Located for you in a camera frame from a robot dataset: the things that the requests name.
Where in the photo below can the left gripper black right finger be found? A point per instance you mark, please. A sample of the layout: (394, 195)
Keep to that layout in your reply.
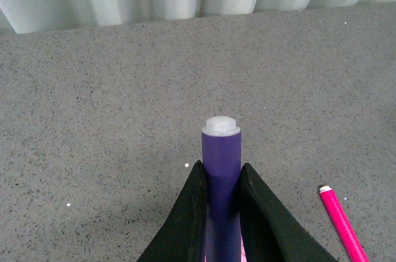
(269, 230)

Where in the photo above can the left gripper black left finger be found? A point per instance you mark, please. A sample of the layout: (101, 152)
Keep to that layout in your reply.
(183, 235)

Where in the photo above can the pink marker pen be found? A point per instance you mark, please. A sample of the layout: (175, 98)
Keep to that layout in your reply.
(342, 225)

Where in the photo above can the purple marker pen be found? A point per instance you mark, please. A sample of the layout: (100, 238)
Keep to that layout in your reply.
(221, 155)

